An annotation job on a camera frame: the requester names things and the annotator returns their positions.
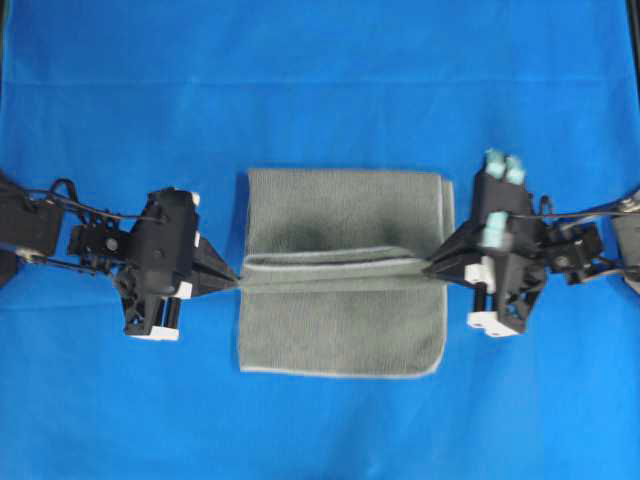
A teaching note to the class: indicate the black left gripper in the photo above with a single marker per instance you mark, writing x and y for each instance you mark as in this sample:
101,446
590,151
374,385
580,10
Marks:
151,263

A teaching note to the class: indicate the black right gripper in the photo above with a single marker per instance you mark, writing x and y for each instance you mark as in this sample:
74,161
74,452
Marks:
511,243

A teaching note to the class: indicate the grey-green terry towel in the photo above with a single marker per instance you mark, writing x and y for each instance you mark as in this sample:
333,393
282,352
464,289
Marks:
333,279

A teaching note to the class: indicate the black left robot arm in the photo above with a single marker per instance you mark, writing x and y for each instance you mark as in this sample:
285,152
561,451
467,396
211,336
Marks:
36,226

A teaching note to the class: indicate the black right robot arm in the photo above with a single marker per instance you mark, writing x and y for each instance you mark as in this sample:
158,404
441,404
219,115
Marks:
619,231

